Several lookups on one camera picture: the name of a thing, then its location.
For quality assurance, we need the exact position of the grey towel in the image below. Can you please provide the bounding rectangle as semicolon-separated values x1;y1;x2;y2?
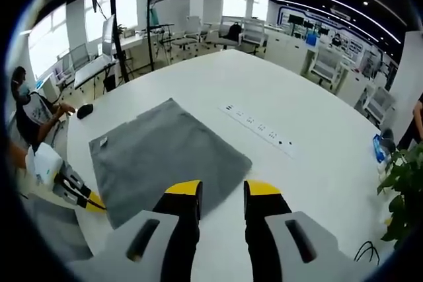
88;97;253;230

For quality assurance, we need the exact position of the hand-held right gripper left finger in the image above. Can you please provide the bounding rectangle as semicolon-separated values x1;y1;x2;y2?
65;179;204;282

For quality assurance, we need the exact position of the black computer mouse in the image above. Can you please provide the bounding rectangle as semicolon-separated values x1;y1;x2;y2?
76;104;95;120

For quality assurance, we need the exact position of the white built-in power strip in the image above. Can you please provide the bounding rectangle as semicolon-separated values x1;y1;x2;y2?
217;102;295;160

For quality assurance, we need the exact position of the grey mesh office chair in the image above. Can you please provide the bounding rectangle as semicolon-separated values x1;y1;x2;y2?
19;195;94;264

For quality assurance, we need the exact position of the black cable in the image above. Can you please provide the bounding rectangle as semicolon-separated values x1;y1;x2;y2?
354;240;381;267

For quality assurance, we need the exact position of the green potted plant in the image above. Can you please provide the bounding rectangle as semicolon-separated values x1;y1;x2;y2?
376;142;423;250

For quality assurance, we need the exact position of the black stand pole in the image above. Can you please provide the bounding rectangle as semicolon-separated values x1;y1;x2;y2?
110;0;130;84

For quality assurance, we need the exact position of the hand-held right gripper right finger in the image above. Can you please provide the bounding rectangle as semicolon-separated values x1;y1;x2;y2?
243;179;366;282

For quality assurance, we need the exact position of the black backpack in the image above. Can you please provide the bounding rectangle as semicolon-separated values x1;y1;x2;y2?
227;20;243;41

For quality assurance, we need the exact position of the blue packet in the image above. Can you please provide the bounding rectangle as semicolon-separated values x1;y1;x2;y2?
371;133;388;164

